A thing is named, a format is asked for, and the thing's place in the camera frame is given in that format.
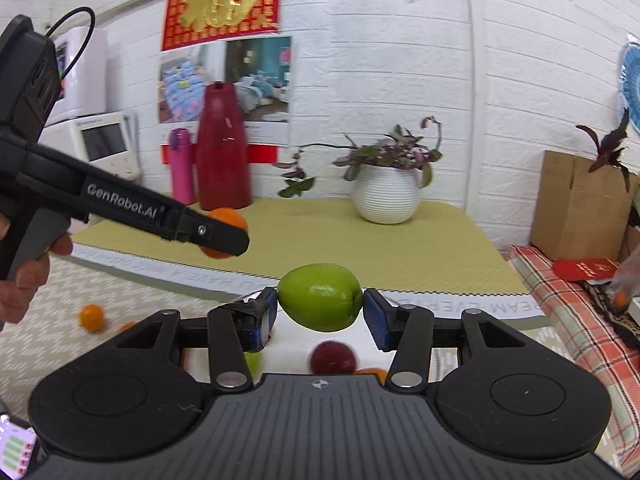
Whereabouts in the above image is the white appliance with screen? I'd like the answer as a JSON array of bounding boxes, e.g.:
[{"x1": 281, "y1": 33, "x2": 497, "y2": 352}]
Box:
[{"x1": 40, "y1": 110, "x2": 141, "y2": 191}]

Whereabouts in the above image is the dark red plum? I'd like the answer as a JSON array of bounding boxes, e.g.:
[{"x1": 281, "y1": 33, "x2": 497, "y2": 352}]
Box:
[{"x1": 309, "y1": 340, "x2": 357, "y2": 375}]

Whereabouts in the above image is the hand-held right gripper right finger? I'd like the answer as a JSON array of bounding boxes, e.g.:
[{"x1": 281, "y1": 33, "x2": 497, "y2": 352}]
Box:
[{"x1": 363, "y1": 288, "x2": 533, "y2": 391}]

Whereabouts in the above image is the brown cardboard box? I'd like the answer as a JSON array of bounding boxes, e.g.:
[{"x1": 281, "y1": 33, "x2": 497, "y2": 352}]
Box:
[{"x1": 530, "y1": 150, "x2": 640, "y2": 261}]

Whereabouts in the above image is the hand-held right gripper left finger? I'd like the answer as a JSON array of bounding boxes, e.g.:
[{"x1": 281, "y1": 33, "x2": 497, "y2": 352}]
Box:
[{"x1": 100, "y1": 287, "x2": 279, "y2": 391}]

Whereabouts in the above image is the white wall-mounted appliance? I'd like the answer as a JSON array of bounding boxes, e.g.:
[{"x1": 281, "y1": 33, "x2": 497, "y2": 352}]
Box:
[{"x1": 50, "y1": 27, "x2": 108, "y2": 121}]

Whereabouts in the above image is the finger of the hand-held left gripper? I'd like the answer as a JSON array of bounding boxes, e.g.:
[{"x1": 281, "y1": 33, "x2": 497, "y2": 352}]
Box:
[{"x1": 171, "y1": 205, "x2": 251, "y2": 259}]

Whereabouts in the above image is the dark patterned cloth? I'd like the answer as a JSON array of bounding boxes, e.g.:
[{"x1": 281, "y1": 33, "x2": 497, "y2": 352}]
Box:
[{"x1": 582, "y1": 280, "x2": 640, "y2": 348}]

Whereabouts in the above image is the clear plastic bag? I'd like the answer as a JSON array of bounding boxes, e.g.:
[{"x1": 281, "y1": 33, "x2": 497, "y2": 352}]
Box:
[{"x1": 607, "y1": 255, "x2": 640, "y2": 311}]

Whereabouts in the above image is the potted plant in white pot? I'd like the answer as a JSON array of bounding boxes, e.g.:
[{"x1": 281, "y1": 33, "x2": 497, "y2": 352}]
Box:
[{"x1": 272, "y1": 116, "x2": 445, "y2": 224}]

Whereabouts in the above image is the patterned green tablecloth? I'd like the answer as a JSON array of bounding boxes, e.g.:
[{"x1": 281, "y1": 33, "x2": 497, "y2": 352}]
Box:
[{"x1": 0, "y1": 195, "x2": 556, "y2": 411}]

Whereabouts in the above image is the red envelope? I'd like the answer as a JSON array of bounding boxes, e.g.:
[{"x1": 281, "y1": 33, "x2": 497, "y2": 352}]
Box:
[{"x1": 552, "y1": 257, "x2": 621, "y2": 281}]

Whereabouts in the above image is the large blue patterned fan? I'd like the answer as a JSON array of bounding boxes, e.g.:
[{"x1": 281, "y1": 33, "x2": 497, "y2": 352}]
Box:
[{"x1": 617, "y1": 35, "x2": 640, "y2": 133}]

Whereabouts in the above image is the black cable loop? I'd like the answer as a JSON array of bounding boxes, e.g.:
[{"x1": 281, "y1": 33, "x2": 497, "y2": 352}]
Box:
[{"x1": 47, "y1": 6, "x2": 97, "y2": 81}]

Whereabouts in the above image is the smartphone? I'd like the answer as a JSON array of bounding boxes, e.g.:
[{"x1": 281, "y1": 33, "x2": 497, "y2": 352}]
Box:
[{"x1": 0, "y1": 412, "x2": 38, "y2": 480}]

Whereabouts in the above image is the purple leafy plant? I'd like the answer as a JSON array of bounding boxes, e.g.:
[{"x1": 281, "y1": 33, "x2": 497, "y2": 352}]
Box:
[{"x1": 575, "y1": 110, "x2": 632, "y2": 191}]

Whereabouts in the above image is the large orange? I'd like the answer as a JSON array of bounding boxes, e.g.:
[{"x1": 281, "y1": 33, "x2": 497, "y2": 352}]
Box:
[
  {"x1": 197, "y1": 207, "x2": 249, "y2": 260},
  {"x1": 352, "y1": 367, "x2": 390, "y2": 386}
]

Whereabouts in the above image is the person's left hand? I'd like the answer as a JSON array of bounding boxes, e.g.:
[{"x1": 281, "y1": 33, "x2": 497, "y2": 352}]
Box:
[{"x1": 0, "y1": 212, "x2": 74, "y2": 324}]

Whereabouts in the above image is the white round plate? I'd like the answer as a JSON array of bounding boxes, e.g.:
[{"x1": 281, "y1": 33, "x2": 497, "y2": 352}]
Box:
[{"x1": 182, "y1": 317, "x2": 396, "y2": 377}]

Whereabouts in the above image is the pink water bottle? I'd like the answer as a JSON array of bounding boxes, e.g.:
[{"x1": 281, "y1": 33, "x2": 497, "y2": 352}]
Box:
[{"x1": 169, "y1": 128, "x2": 197, "y2": 201}]

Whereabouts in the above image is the white wall pipe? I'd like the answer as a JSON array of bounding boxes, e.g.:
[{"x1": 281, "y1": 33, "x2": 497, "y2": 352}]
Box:
[{"x1": 462, "y1": 0, "x2": 488, "y2": 221}]

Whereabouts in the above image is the wall poster calendar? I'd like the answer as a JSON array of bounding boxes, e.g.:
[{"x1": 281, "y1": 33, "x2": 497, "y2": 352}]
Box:
[{"x1": 159, "y1": 0, "x2": 295, "y2": 163}]

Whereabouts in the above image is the red plaid cloth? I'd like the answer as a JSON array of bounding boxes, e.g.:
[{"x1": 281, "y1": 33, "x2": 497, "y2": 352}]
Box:
[{"x1": 507, "y1": 245, "x2": 640, "y2": 476}]

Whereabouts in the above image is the red thermos jug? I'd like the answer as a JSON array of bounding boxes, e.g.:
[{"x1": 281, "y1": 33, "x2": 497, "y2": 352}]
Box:
[{"x1": 195, "y1": 81, "x2": 253, "y2": 211}]

